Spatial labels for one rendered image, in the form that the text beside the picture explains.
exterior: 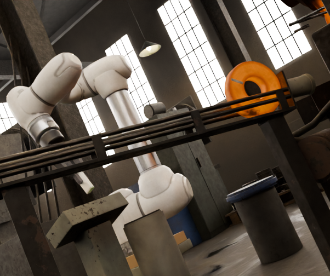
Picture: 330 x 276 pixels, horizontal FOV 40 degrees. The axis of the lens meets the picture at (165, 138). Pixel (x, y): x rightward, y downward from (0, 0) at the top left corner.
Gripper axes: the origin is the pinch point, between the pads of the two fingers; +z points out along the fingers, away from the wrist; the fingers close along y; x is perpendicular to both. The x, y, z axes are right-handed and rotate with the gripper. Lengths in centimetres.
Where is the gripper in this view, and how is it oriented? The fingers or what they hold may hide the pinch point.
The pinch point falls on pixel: (84, 182)
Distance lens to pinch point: 143.8
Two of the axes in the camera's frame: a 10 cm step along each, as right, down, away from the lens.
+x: -5.4, 7.0, 4.7
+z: 6.3, 7.1, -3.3
